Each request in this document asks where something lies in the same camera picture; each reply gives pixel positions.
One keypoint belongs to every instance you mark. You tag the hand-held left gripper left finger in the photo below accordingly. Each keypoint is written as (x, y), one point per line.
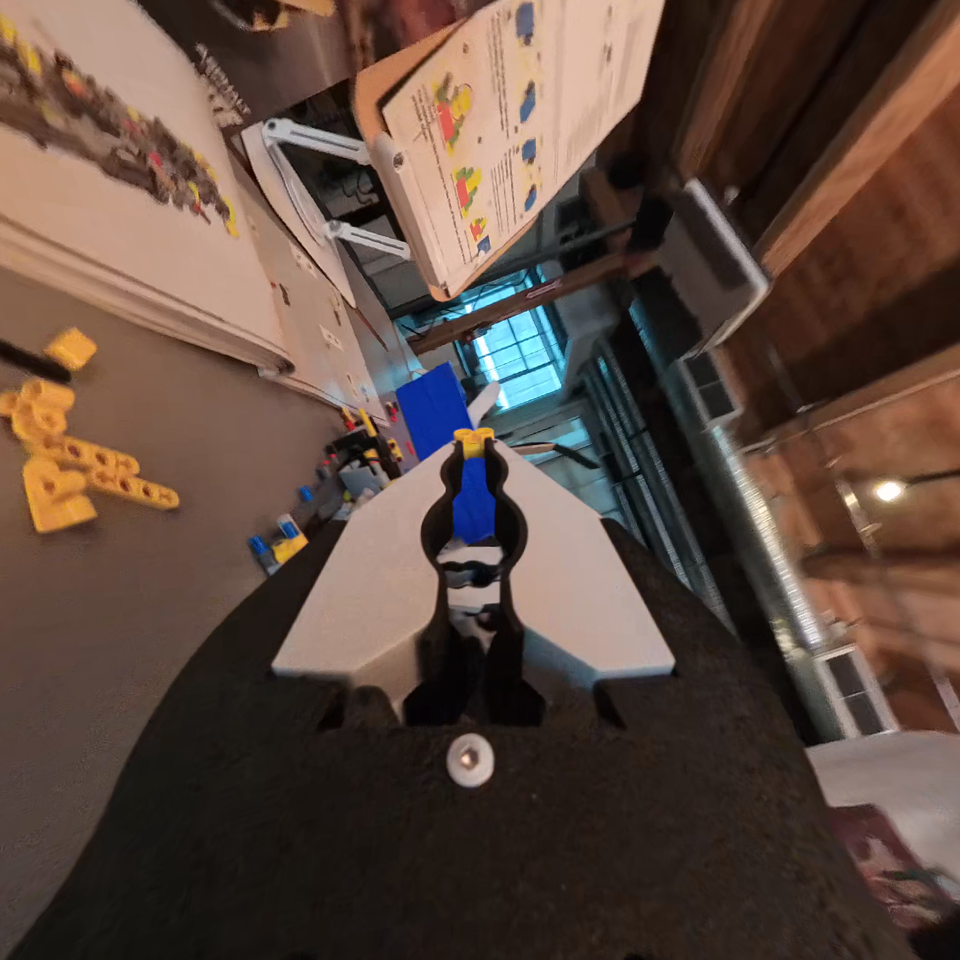
(360, 600)

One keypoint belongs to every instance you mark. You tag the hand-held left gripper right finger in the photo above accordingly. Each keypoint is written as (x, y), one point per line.
(577, 600)

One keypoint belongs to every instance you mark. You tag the small yellow lego piece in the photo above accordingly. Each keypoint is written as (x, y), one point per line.
(474, 441)

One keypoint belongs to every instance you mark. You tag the partly built lego car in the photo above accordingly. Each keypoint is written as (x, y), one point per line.
(360, 457)

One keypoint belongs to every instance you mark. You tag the pile of yellow lego pieces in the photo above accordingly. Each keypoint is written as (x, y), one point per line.
(67, 465)

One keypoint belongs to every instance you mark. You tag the yellow lego connector piece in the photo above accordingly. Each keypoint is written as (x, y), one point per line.
(71, 349)

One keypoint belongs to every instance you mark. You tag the black lego beams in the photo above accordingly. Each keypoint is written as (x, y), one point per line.
(30, 360)

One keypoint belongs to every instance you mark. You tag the open lego instruction booklet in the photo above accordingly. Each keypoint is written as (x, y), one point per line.
(112, 247)

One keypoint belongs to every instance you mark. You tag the black lego set box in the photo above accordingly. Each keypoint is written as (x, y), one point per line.
(247, 67)

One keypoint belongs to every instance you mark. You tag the blue plastic bin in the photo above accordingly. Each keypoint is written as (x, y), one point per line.
(431, 409)

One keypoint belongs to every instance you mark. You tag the round ceiling light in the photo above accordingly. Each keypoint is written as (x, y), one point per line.
(889, 490)

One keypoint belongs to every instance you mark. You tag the white ceiling-mounted device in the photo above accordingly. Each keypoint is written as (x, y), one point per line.
(712, 262)

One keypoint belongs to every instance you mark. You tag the white folding stand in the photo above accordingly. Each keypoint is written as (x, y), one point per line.
(300, 195)

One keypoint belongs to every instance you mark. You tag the wooden clipboard with instruction sheet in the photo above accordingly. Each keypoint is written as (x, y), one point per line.
(517, 127)

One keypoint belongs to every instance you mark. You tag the silver air duct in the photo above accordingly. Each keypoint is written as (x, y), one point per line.
(765, 540)

